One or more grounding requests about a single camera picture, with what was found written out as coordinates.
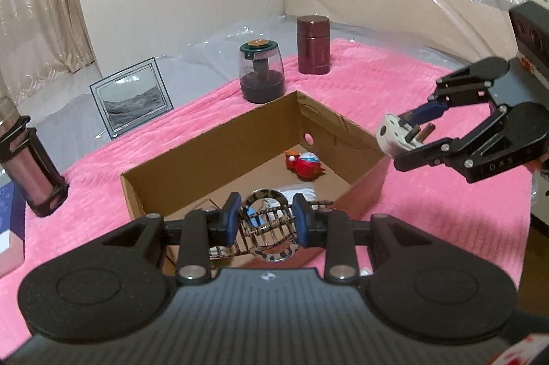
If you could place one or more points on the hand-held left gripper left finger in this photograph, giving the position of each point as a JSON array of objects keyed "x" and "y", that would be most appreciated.
[{"x": 231, "y": 214}]

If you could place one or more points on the maroon thermos jar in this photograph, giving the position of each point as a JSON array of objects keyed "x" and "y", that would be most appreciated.
[{"x": 313, "y": 47}]

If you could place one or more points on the pink fluffy blanket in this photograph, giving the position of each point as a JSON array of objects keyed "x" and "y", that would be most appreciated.
[{"x": 429, "y": 197}]

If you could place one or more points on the clear grinder with green lid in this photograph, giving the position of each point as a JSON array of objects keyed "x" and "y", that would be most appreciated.
[{"x": 261, "y": 81}]

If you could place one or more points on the white and blue book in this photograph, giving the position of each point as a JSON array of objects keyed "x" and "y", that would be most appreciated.
[{"x": 10, "y": 227}]

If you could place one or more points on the brown cardboard box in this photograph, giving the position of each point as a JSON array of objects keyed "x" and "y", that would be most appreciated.
[{"x": 257, "y": 133}]

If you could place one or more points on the red toy bird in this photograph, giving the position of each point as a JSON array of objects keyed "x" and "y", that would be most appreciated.
[{"x": 306, "y": 168}]

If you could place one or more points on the beige curtain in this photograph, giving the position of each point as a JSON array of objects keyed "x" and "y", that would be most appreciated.
[{"x": 38, "y": 4}]

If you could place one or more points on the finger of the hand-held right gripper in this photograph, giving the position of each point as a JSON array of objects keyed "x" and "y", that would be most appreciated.
[
  {"x": 422, "y": 111},
  {"x": 424, "y": 157}
]

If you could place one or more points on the white plug adapter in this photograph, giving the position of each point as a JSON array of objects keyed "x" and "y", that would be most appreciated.
[{"x": 392, "y": 133}]

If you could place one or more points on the pink flask with black sleeve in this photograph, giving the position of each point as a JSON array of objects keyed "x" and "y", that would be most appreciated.
[{"x": 30, "y": 172}]

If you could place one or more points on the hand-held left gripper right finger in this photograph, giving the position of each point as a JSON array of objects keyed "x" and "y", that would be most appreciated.
[{"x": 300, "y": 219}]

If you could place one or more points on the leopard print hair clip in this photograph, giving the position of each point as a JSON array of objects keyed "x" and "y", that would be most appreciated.
[{"x": 268, "y": 227}]

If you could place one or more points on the red white printed cloth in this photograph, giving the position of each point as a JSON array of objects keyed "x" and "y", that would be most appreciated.
[{"x": 529, "y": 350}]

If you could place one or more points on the framed grey landscape picture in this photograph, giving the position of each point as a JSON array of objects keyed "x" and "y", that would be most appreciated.
[{"x": 128, "y": 99}]

